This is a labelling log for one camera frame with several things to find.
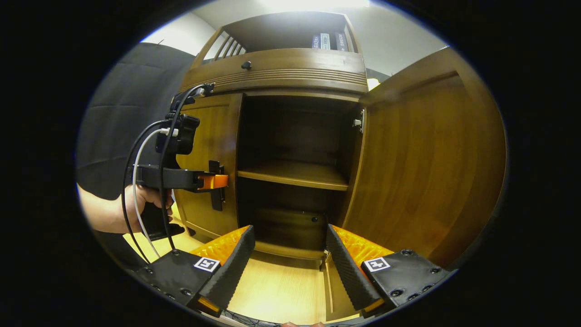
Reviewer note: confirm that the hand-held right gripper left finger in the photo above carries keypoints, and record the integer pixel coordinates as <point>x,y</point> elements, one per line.
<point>231,272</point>

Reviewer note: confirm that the grey book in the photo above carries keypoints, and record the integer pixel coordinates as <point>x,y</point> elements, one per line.
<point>325,41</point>

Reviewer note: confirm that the large ceiling light panel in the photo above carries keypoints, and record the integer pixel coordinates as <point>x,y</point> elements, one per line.
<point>313,4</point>

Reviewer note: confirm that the dark blue book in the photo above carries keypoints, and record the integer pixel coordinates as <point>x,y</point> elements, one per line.
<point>316,42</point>

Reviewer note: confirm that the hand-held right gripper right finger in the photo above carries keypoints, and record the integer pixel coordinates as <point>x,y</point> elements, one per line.
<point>347,272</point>

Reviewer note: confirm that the wooden inner shelf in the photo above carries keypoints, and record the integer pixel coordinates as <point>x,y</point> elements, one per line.
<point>295,175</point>

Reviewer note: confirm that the wooden double-door shoe cabinet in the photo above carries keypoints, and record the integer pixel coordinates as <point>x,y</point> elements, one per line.
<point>290,68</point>

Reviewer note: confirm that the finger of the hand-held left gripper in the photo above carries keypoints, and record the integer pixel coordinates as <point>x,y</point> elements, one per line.
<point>213,181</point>

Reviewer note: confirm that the black round drawer knob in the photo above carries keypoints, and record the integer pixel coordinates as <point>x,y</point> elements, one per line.
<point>246,65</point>

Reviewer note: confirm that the metal door hinge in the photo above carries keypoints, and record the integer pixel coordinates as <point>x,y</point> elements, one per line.
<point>358,122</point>

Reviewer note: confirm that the wooden shoe cabinet door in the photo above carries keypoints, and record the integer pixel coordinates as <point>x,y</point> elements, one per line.
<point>209,136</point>
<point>422,172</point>

